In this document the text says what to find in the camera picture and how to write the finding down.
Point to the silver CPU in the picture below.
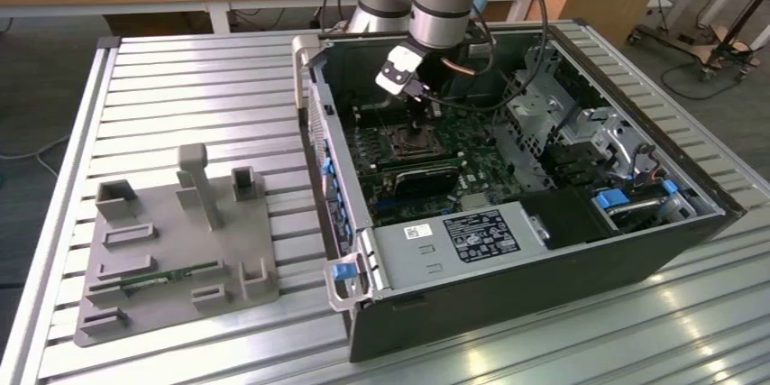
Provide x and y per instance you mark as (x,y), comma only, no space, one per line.
(421,145)

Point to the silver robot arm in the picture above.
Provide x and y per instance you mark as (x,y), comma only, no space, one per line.
(439,24)

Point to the CPU socket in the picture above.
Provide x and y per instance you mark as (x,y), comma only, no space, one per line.
(391,155)

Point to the blue expansion slot latch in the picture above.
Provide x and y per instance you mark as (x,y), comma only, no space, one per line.
(326,165)

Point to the green motherboard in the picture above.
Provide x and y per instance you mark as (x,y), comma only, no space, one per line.
(481,164)

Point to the black graphics card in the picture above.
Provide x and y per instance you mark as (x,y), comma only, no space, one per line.
(423,183)

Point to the small silver heatsink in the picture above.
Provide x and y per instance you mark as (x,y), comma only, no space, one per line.
(478,198)

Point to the silver metal drive cage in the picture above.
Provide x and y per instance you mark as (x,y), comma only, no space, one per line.
(593,130)

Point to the grey power supply unit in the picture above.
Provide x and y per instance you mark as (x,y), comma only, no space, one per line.
(421,259)

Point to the silver metal tube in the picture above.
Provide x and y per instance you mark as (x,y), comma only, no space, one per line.
(638,208)

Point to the small blue plastic clip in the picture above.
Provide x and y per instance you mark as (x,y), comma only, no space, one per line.
(669,186)

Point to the blue case latch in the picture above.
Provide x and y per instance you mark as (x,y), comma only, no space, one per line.
(343,273)

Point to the wheeled equipment stand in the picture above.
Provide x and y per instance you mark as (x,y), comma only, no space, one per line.
(730,48)

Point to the black PC case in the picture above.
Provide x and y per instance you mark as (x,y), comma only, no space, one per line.
(512,313)

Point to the grey parts rack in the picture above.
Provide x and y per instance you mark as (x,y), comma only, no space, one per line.
(181,241)

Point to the green RAM stick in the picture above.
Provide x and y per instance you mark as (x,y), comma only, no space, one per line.
(158,278)

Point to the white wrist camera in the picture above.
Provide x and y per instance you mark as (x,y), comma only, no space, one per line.
(397,62)

